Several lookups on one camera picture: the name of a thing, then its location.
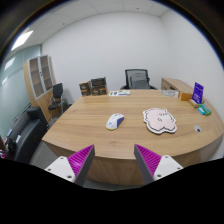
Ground white and blue computer mouse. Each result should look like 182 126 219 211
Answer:
106 113 124 130

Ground green packet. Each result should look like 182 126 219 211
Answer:
199 104 212 116

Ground dark brown box left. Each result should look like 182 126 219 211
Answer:
79 81 91 96

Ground dark brown box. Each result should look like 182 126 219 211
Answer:
91 77 107 96
79 81 91 96

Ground low wooden sideboard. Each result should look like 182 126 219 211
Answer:
161 78 193 93

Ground orange wooden box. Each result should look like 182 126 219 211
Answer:
180 92 192 101

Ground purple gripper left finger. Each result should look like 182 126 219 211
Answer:
46 145 95 186

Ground white green leaflet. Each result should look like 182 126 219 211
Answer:
108 90 130 97

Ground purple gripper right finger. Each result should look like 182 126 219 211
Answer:
134 144 182 184

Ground purple sign stand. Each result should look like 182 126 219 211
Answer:
192 83 204 104

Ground wooden glass-door cabinet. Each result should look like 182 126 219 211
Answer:
23 55 55 121

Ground black side chair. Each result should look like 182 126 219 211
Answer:
48 83 64 111

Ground ceiling light panel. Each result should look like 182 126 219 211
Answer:
11 31 32 50

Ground pink cloud-shaped mouse pad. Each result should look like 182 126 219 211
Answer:
143 108 177 134

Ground dark brown box right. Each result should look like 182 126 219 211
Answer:
91 77 107 96

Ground black leather sofa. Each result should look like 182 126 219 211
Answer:
6 107 48 164

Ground grey mesh office chair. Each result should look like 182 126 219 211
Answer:
121 69 156 90

